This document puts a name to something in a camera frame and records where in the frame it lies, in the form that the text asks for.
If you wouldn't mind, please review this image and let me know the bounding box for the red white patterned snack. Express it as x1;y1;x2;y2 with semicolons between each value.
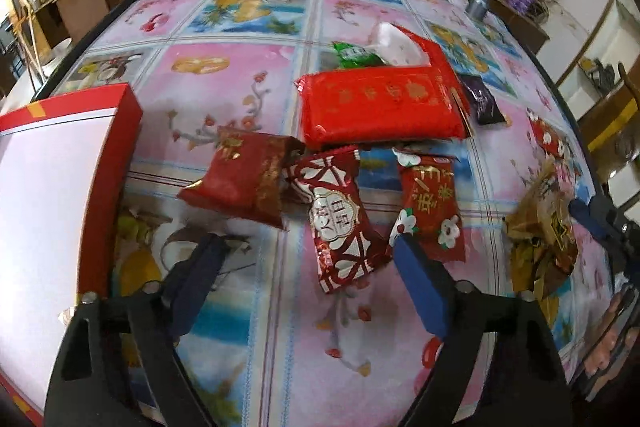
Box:
284;145;392;294

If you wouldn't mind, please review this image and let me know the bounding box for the brown gold snack packet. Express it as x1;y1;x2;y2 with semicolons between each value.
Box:
503;160;578;300

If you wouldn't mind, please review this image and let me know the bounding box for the red flower snack packet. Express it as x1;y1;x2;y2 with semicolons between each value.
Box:
388;147;465;263

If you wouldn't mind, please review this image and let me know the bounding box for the floral plastic tablecloth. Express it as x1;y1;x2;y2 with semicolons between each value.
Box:
49;0;609;427

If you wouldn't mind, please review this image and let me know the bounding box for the red white shallow box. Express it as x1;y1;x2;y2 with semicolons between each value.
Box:
0;83;142;426

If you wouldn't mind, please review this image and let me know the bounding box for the dark purple snack packet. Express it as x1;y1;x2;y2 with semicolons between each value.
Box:
458;74;506;126

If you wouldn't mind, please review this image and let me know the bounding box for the small red flower snack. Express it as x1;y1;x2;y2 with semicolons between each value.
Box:
526;108;572;160

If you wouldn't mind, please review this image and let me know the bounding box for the dark red gold snack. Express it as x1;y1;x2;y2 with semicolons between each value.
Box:
178;127;305;229

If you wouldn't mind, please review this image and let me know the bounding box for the green snack packet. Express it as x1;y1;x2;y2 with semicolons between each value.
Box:
332;41;385;69

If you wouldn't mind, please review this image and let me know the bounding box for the large red tissue pack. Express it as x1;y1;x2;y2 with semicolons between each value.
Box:
296;25;471;150

